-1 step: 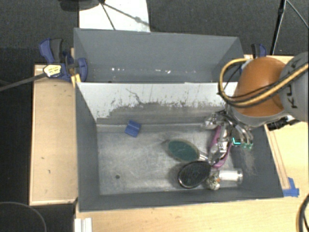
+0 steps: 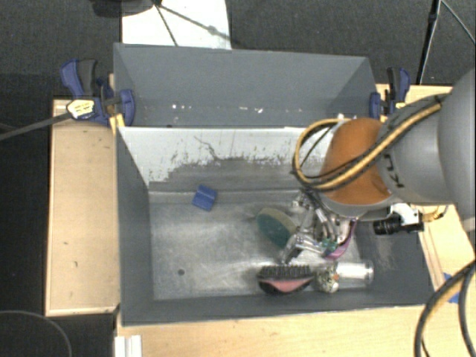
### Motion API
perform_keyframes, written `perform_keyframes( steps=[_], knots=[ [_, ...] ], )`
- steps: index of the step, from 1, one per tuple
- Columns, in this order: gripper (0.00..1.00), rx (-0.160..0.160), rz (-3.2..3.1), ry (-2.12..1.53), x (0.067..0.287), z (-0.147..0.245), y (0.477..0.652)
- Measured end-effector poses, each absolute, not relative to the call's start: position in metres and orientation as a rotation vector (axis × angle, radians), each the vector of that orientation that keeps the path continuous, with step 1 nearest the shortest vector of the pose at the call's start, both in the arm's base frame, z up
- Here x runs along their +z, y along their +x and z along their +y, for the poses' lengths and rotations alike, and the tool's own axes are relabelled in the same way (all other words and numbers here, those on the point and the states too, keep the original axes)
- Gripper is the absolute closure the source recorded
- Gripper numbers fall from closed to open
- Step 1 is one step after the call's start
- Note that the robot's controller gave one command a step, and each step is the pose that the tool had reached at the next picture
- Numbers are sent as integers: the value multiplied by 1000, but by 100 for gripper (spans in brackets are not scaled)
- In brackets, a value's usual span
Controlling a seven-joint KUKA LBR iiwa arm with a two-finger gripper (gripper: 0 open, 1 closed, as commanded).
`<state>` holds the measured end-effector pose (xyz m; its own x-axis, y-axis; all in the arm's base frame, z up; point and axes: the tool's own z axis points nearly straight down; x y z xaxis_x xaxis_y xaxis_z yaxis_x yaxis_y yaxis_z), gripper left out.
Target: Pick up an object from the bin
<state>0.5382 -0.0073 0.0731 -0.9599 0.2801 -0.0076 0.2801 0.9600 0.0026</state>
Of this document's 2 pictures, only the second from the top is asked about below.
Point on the pale wood board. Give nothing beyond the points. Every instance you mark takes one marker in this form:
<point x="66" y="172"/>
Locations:
<point x="82" y="206"/>

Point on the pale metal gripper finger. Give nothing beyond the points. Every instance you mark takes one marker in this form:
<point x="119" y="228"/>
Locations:
<point x="297" y="253"/>
<point x="292" y="241"/>

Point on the green and cream round sponge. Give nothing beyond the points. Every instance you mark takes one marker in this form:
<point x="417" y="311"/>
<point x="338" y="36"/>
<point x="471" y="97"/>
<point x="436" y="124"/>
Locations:
<point x="273" y="227"/>

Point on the clear plastic bottle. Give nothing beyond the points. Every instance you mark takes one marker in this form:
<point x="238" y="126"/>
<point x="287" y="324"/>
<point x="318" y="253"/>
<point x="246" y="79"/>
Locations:
<point x="355" y="271"/>

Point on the black and pink brush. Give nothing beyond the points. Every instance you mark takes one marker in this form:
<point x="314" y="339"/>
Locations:
<point x="284" y="279"/>

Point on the small spotted toy animal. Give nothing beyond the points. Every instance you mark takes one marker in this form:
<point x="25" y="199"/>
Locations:
<point x="326" y="281"/>

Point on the grey metal bin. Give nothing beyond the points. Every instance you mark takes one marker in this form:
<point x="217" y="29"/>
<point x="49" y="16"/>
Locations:
<point x="223" y="84"/>

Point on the small blue block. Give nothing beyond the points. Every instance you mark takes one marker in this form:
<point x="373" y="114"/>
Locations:
<point x="204" y="197"/>

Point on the black cylinder on white bracket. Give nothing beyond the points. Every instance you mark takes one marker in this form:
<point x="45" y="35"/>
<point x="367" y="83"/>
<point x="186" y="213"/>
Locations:
<point x="390" y="224"/>

